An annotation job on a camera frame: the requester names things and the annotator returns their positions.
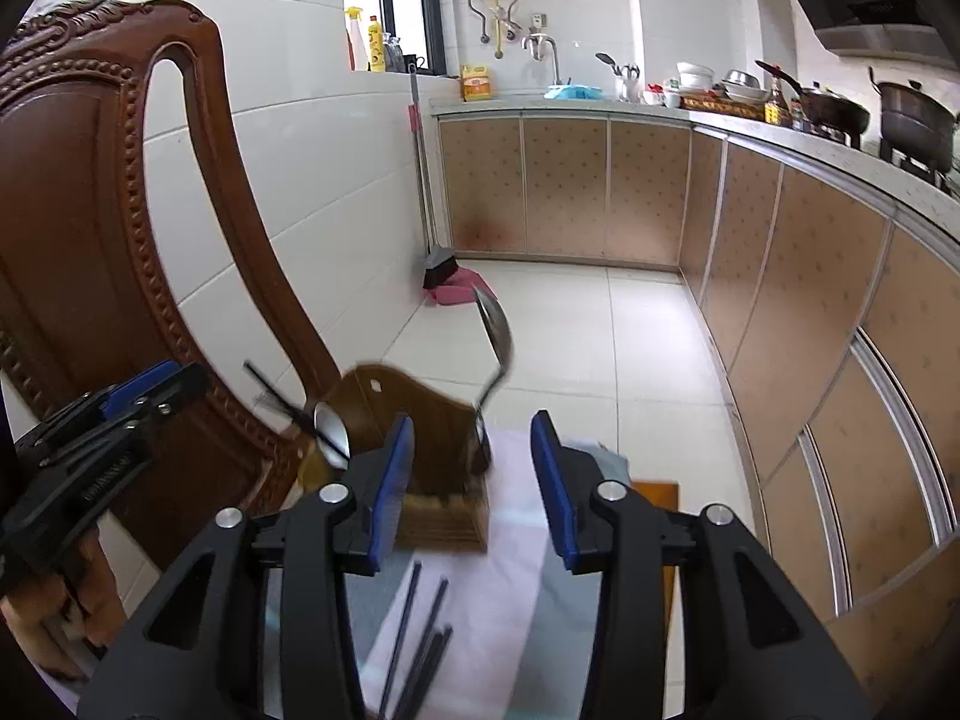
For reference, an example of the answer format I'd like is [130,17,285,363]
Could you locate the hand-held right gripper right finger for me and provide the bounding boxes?
[530,410,872,720]

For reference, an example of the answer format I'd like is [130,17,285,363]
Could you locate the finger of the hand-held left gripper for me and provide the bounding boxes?
[71,360,185,430]
[112,362,213,460]

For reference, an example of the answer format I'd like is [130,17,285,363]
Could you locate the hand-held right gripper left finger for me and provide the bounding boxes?
[79,412,416,720]

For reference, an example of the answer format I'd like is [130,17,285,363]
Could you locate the brown wooden utensil holder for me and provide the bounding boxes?
[296,364,493,557]

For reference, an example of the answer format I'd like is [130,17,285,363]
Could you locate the steel spoon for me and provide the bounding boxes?
[311,400,352,470]

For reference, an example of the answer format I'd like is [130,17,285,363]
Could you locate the metal spoon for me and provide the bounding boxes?
[243,361,353,466]

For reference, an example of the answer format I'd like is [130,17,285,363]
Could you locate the black chopstick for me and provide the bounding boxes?
[379,560,422,720]
[257,392,316,425]
[411,625,455,720]
[401,630,440,720]
[394,577,450,720]

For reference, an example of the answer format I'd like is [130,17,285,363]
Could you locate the steel ladle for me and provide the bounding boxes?
[471,285,515,477]

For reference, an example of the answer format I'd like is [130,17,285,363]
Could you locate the cup with kitchen utensils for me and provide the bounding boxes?
[595,52,643,104]

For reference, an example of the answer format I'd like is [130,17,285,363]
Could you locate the person's left hand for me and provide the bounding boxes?
[0,525,130,683]

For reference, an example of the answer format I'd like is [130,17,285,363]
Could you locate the checked seat cushion cloth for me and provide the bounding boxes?
[259,427,676,720]

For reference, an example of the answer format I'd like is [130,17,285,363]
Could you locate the carved wooden chair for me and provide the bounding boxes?
[0,0,682,720]

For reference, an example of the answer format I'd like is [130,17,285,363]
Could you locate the pink dustpan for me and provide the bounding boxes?
[424,265,497,309]

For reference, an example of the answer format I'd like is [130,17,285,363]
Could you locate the broom with pink dustpan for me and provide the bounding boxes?
[408,64,476,293]

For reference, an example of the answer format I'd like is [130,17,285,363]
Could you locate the brown kitchen base cabinets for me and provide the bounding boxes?
[430,106,960,695]

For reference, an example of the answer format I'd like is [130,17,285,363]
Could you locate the patterned counter tray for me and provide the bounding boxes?
[679,94,767,120]

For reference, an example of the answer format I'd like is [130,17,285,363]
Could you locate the steel kitchen faucet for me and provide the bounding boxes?
[522,33,563,88]

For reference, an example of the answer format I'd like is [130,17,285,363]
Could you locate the steel bowls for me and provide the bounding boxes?
[719,68,767,103]

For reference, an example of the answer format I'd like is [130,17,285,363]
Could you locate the black wok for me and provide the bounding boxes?
[755,59,872,140]

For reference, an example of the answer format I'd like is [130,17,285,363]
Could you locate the water heater pipes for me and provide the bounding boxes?
[468,0,523,62]

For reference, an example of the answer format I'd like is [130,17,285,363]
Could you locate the gas stove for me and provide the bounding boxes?
[814,127,960,200]

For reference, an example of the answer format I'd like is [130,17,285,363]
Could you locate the dark cooking pot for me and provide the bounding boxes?
[869,67,960,174]

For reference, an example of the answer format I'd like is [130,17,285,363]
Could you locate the dark window frame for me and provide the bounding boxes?
[377,0,452,78]

